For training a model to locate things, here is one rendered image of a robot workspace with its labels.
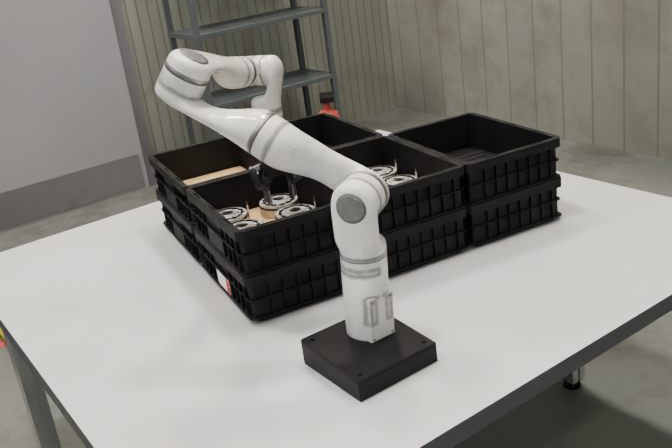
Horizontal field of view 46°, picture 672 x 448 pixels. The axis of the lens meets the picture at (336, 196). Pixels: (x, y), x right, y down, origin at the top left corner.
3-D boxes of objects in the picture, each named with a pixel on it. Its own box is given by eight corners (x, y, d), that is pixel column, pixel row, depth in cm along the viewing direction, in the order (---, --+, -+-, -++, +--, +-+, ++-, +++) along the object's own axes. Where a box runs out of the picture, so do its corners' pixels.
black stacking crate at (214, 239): (363, 245, 186) (358, 199, 182) (245, 283, 174) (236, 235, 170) (295, 201, 220) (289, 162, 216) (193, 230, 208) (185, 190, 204)
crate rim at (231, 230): (359, 207, 182) (358, 197, 181) (237, 244, 171) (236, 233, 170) (291, 168, 217) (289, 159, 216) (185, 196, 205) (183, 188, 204)
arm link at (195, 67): (234, 41, 175) (218, 75, 178) (163, 43, 151) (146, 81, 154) (266, 63, 173) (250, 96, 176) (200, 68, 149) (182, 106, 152)
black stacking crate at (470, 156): (563, 180, 208) (562, 139, 205) (470, 210, 197) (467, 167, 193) (473, 149, 243) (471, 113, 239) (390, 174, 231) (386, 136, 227)
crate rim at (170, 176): (291, 168, 217) (289, 159, 216) (185, 196, 205) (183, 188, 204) (241, 140, 251) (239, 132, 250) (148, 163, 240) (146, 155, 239)
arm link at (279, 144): (283, 108, 156) (261, 123, 148) (400, 181, 152) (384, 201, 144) (267, 145, 160) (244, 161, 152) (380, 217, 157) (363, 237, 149)
